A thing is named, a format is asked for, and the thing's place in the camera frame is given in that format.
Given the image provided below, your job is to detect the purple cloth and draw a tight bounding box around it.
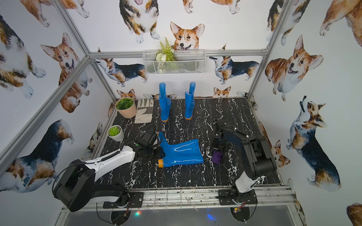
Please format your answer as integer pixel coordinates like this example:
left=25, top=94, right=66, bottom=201
left=211, top=150, right=223, bottom=164

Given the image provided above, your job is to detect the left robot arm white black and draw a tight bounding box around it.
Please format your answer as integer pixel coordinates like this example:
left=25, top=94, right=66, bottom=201
left=52, top=143, right=143, bottom=212

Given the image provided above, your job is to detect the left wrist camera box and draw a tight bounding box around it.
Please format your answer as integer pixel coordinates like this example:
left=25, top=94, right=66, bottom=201
left=138, top=131, right=160, bottom=148

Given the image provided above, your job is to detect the green plant in pink pot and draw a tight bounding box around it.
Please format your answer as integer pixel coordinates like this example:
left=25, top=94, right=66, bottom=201
left=116, top=98, right=134, bottom=110

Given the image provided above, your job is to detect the white grey work glove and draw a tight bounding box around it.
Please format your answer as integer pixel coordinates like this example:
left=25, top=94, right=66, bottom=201
left=134, top=98, right=154, bottom=124

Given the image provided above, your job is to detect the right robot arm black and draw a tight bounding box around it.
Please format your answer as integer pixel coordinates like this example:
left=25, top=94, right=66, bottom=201
left=213, top=126, right=277, bottom=194

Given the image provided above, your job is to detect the pink ribbed plant pot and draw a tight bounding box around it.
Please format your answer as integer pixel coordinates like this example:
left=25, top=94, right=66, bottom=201
left=117, top=103, right=137, bottom=119

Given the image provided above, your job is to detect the fern and white flower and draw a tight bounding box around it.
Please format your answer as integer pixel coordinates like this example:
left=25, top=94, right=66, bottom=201
left=155, top=38, right=177, bottom=73

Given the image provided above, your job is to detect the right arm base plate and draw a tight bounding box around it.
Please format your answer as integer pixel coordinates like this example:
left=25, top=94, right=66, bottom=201
left=216, top=187, right=258, bottom=206

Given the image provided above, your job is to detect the green plant in white pot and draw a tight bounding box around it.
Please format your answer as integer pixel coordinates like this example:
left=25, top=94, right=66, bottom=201
left=107, top=126, right=121, bottom=137

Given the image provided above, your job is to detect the white wire wall basket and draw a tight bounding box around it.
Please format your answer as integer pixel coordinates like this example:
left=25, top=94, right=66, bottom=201
left=142, top=50, right=206, bottom=75

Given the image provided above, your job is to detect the blue rubber boot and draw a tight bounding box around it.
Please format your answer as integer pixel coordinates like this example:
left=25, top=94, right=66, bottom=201
left=157, top=132, right=204, bottom=168
left=184, top=82, right=196, bottom=120
left=159, top=82, right=171, bottom=122

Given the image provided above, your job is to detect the small white plant pot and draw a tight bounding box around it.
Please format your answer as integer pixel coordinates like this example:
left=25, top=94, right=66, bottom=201
left=107, top=125, right=124, bottom=142

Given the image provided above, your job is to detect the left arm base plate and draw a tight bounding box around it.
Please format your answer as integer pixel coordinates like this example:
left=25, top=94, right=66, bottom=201
left=103, top=192, right=144, bottom=209

